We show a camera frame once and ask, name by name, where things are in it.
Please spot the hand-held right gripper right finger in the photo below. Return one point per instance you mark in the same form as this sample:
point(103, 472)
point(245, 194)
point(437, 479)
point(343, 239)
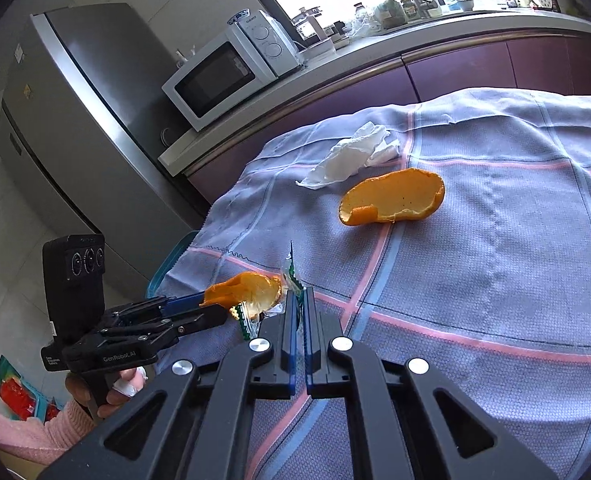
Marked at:
point(309, 355)

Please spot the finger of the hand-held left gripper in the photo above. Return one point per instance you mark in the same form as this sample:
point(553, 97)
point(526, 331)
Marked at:
point(200, 322)
point(185, 302)

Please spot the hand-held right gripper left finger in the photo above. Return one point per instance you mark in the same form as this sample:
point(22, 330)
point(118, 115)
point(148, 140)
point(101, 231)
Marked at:
point(290, 340)

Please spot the blue plastic bin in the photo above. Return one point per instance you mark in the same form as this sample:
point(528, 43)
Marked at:
point(168, 267)

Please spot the small orange peel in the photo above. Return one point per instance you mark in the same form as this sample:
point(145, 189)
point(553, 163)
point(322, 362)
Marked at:
point(248, 290)

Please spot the clear green candy wrapper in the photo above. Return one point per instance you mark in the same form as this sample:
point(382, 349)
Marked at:
point(291, 280)

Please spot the person's left hand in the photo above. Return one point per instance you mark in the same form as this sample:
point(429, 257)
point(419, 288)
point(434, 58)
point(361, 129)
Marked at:
point(125, 385)

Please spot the red packet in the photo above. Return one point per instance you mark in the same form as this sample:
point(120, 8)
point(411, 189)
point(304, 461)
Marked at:
point(20, 390)

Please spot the silver refrigerator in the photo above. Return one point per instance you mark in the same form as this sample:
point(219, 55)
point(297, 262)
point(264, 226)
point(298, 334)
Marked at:
point(85, 125)

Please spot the checked grey cloth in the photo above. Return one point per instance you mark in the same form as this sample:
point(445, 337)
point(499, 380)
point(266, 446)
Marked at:
point(475, 285)

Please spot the large orange peel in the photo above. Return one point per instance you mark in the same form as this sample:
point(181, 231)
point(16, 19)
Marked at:
point(400, 192)

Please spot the crumpled white tissue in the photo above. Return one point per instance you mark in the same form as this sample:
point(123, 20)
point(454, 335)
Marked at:
point(348, 157)

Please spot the white microwave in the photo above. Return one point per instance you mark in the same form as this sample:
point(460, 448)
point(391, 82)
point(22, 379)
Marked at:
point(210, 85)

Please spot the blue patterned bowl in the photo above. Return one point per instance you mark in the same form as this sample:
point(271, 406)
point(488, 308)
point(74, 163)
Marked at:
point(239, 16)

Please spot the purple kitchen cabinets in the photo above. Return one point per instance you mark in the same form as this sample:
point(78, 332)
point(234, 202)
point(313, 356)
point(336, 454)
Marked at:
point(425, 70)

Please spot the metal countertop rack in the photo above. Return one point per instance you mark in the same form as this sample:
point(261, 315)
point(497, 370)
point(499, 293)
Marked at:
point(308, 21)

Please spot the crumpled clear plastic bag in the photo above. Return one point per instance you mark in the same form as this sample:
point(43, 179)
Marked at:
point(361, 22)

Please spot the glass jar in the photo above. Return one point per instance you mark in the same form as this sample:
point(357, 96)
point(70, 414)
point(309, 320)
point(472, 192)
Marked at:
point(391, 11)

